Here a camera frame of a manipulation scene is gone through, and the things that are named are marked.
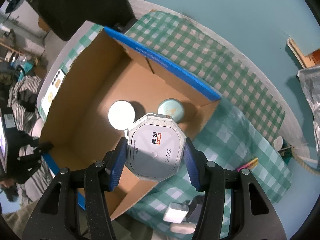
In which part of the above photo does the white octagonal device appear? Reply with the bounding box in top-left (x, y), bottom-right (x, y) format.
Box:
top-left (125, 114), bottom-right (187, 182)

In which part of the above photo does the white earbuds case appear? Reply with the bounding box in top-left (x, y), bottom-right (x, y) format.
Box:
top-left (170, 222), bottom-right (196, 234)

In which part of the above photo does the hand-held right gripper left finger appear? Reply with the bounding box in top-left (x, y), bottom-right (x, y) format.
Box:
top-left (22, 137), bottom-right (128, 240)

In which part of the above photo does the beige checkered rope trim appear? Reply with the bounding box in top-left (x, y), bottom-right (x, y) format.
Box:
top-left (295, 152), bottom-right (320, 175)

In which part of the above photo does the dark green checkered cloth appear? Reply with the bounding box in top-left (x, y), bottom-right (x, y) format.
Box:
top-left (125, 9), bottom-right (285, 135)

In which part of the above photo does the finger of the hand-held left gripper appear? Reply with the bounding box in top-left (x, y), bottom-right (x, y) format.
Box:
top-left (16, 142), bottom-right (54, 183)

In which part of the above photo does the pink and yellow stick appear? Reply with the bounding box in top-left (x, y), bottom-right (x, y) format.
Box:
top-left (237, 157), bottom-right (259, 172)

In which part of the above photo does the silver crinkled curtain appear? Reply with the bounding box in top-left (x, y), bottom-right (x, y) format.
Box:
top-left (297, 66), bottom-right (320, 140)

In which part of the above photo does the black hanging garment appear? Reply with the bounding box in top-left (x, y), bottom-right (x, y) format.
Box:
top-left (32, 0), bottom-right (137, 42)

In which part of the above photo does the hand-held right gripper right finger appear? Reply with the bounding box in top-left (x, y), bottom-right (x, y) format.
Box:
top-left (184, 138), bottom-right (287, 240)

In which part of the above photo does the lit display screen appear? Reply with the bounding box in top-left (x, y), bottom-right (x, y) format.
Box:
top-left (0, 109), bottom-right (9, 174)

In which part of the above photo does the small white plug adapter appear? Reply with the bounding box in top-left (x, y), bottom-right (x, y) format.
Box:
top-left (163, 202), bottom-right (188, 223)

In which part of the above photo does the white printed card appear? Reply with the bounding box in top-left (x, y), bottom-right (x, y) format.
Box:
top-left (40, 69), bottom-right (66, 117)

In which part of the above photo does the grey power adapter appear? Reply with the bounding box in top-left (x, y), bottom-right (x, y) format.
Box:
top-left (186, 196), bottom-right (204, 224)

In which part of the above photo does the teal checkered cloth with plastic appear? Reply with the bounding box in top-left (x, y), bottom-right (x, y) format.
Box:
top-left (60, 22), bottom-right (293, 239)

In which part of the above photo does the white cup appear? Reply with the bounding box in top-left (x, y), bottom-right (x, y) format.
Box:
top-left (273, 136), bottom-right (284, 150)

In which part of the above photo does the teal round tin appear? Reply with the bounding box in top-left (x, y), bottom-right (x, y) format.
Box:
top-left (157, 98), bottom-right (185, 123)

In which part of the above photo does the wooden ledge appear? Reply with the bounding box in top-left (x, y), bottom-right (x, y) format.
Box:
top-left (286, 37), bottom-right (320, 68)

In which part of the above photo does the grey striped cloth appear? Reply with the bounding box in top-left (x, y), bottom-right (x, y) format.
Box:
top-left (9, 75), bottom-right (59, 205)

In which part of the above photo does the round black and white container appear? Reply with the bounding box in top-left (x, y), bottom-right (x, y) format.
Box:
top-left (108, 100), bottom-right (136, 130)

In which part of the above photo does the blue-edged cardboard box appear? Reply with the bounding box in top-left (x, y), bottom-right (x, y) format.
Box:
top-left (40, 26), bottom-right (222, 220)

